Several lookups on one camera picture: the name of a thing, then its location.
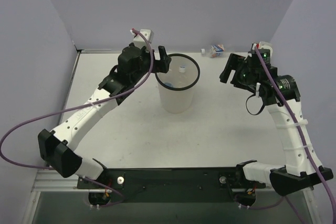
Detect aluminium front rail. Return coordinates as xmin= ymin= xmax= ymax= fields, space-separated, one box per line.
xmin=33 ymin=168 xmax=314 ymax=192

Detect clear crushed plastic bottle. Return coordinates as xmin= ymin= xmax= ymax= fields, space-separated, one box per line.
xmin=176 ymin=65 xmax=187 ymax=84

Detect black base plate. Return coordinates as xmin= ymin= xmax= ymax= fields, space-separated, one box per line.
xmin=77 ymin=167 xmax=266 ymax=205

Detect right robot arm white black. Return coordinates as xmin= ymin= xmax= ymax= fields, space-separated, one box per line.
xmin=219 ymin=49 xmax=333 ymax=196

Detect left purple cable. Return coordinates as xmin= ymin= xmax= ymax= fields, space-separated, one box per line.
xmin=0 ymin=30 xmax=155 ymax=208

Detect aluminium back rail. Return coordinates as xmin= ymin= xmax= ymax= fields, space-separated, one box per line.
xmin=77 ymin=48 xmax=263 ymax=54

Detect aluminium rail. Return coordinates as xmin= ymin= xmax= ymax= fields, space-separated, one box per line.
xmin=77 ymin=48 xmax=263 ymax=54
xmin=33 ymin=168 xmax=314 ymax=192

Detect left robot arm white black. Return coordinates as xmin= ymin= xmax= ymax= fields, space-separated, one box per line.
xmin=38 ymin=44 xmax=171 ymax=188

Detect white bin with black rim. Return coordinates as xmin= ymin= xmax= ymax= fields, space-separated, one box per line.
xmin=155 ymin=53 xmax=201 ymax=113

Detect white blue label plastic bottle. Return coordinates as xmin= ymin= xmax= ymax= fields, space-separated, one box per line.
xmin=201 ymin=44 xmax=226 ymax=58

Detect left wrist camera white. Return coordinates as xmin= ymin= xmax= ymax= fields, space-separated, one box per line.
xmin=130 ymin=29 xmax=154 ymax=49

